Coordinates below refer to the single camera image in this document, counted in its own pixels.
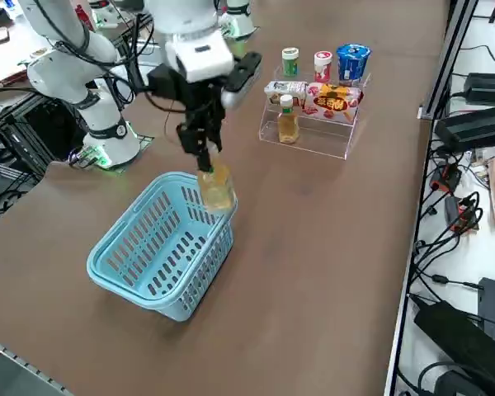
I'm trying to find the pink strawberry snack packet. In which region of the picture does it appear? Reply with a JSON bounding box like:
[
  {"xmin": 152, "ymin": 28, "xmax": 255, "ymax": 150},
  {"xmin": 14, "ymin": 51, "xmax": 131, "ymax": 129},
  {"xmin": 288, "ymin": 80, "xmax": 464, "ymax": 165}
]
[{"xmin": 303, "ymin": 82, "xmax": 364, "ymax": 124}]

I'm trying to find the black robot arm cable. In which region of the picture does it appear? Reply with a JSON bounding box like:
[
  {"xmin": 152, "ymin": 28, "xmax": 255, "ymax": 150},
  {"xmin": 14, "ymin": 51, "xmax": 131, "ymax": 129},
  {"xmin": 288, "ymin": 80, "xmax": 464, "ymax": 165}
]
[{"xmin": 57, "ymin": 12, "xmax": 191, "ymax": 125}]

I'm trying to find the clear acrylic tiered shelf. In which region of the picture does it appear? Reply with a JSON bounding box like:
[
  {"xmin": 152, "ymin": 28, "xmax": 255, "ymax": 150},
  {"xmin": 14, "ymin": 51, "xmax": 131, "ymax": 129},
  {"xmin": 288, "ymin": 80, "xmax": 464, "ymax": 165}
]
[{"xmin": 257, "ymin": 64, "xmax": 372, "ymax": 161}]

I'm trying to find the large black power brick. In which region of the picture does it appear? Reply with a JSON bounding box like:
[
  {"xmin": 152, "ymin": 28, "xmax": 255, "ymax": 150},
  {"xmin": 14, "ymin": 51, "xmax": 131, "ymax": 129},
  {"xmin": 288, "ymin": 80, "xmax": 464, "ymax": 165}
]
[{"xmin": 414, "ymin": 299, "xmax": 495, "ymax": 396}]

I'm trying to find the red and white canister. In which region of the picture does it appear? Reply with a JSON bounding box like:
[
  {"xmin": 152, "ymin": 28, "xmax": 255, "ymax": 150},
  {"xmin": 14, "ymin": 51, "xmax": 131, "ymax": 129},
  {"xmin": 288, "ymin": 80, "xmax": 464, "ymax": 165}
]
[{"xmin": 313, "ymin": 50, "xmax": 333, "ymax": 83}]

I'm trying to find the long black power supply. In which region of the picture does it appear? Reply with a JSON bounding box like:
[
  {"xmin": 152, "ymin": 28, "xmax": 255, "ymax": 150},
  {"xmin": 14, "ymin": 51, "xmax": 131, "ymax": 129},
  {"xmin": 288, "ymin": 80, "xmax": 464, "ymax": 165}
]
[{"xmin": 433, "ymin": 105, "xmax": 495, "ymax": 153}]

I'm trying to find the aluminium table edge rail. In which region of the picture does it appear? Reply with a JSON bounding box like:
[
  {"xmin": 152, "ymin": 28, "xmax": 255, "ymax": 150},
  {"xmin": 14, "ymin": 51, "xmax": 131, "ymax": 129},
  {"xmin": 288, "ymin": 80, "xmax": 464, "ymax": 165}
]
[{"xmin": 383, "ymin": 0, "xmax": 479, "ymax": 396}]

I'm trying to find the black power adapter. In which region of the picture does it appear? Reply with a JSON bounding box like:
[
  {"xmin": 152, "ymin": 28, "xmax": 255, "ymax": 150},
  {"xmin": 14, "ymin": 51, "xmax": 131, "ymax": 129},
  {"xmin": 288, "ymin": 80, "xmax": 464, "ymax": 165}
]
[{"xmin": 464, "ymin": 72, "xmax": 495, "ymax": 106}]

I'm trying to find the green and white canister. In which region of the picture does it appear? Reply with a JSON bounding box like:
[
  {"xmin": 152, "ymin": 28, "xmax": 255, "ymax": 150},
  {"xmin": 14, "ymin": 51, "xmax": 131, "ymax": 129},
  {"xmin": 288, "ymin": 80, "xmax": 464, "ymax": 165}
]
[{"xmin": 281, "ymin": 47, "xmax": 300, "ymax": 78}]

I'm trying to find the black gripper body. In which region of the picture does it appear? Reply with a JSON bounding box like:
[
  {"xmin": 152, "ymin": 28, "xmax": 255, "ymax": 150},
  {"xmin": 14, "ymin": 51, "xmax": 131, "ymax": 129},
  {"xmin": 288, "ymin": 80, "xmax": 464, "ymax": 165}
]
[{"xmin": 175, "ymin": 77, "xmax": 227, "ymax": 127}]

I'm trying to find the blue snack cup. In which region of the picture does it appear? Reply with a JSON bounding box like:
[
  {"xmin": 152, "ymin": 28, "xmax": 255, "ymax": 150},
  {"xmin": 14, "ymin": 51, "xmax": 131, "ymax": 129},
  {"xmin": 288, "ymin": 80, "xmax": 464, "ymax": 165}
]
[{"xmin": 336, "ymin": 44, "xmax": 372, "ymax": 87}]

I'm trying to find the light blue plastic basket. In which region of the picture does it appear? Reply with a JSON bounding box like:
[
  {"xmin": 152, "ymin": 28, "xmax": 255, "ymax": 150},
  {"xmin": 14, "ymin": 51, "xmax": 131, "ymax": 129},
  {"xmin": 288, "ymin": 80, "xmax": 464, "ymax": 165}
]
[{"xmin": 86, "ymin": 171, "xmax": 238, "ymax": 323}]

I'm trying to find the white bear biscuit packet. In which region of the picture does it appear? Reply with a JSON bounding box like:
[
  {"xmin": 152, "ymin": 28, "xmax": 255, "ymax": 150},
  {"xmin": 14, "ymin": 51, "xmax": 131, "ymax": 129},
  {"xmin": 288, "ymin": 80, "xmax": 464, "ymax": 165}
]
[{"xmin": 264, "ymin": 80, "xmax": 309, "ymax": 107}]

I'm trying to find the yellow juice bottle white cap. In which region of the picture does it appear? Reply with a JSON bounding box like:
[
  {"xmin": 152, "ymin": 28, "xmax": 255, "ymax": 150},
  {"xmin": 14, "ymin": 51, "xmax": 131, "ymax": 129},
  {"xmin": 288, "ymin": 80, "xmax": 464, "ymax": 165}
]
[
  {"xmin": 196, "ymin": 163, "xmax": 237, "ymax": 214},
  {"xmin": 277, "ymin": 94, "xmax": 301, "ymax": 144}
]

